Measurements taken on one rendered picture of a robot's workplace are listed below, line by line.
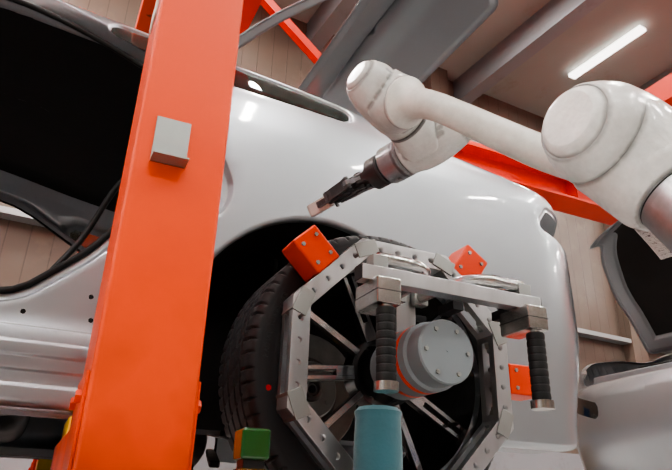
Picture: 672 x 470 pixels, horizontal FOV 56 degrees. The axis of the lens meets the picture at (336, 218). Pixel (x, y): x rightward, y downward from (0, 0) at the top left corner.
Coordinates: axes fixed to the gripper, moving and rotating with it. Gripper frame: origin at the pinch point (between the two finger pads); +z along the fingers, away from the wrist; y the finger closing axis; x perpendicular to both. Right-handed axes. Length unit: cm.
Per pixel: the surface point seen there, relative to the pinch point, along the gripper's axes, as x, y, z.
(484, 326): -40.9, 15.8, -20.2
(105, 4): 423, 318, 387
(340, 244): -11.3, -2.2, -2.8
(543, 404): -57, -6, -35
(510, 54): 258, 713, 104
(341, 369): -38.0, -10.7, 3.3
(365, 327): -31.3, -1.9, -0.7
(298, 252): -12.0, -18.6, -2.9
